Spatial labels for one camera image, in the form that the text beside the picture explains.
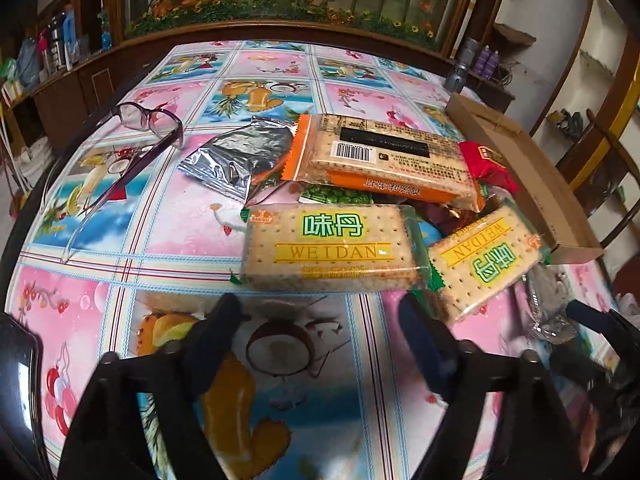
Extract purple bottle pair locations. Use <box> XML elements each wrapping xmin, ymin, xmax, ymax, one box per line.
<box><xmin>472</xmin><ymin>46</ymin><xmax>499</xmax><ymax>80</ymax></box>

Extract purple framed eyeglasses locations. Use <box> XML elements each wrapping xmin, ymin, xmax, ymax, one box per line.
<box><xmin>61</xmin><ymin>101</ymin><xmax>183</xmax><ymax>264</ymax></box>

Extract silver foil snack bag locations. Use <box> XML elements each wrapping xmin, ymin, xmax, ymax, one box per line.
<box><xmin>178</xmin><ymin>116</ymin><xmax>294</xmax><ymax>205</ymax></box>

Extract brown cardboard box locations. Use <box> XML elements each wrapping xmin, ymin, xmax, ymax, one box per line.
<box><xmin>446</xmin><ymin>93</ymin><xmax>603</xmax><ymax>264</ymax></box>

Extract orange cracker pack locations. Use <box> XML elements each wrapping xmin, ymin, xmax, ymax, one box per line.
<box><xmin>282</xmin><ymin>114</ymin><xmax>485</xmax><ymax>212</ymax></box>

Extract green Weidan cracker pack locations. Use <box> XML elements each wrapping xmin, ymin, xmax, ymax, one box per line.
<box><xmin>427</xmin><ymin>200</ymin><xmax>549</xmax><ymax>325</ymax></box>
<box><xmin>240</xmin><ymin>204</ymin><xmax>431</xmax><ymax>292</ymax></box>

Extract red snack packet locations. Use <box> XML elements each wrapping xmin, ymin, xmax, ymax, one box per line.
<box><xmin>458</xmin><ymin>141</ymin><xmax>518</xmax><ymax>193</ymax></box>

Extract floral tablecloth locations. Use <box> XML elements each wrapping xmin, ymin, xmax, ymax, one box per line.
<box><xmin>1</xmin><ymin>40</ymin><xmax>629</xmax><ymax>479</ymax></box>

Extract wooden chair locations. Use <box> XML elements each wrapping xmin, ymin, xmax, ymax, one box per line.
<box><xmin>554</xmin><ymin>109</ymin><xmax>640</xmax><ymax>252</ymax></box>

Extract green pea snack packet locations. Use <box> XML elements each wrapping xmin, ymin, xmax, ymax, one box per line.
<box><xmin>298</xmin><ymin>184</ymin><xmax>373</xmax><ymax>205</ymax></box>

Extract clear plastic wrapper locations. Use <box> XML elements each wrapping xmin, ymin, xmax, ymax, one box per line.
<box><xmin>524</xmin><ymin>264</ymin><xmax>577</xmax><ymax>344</ymax></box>

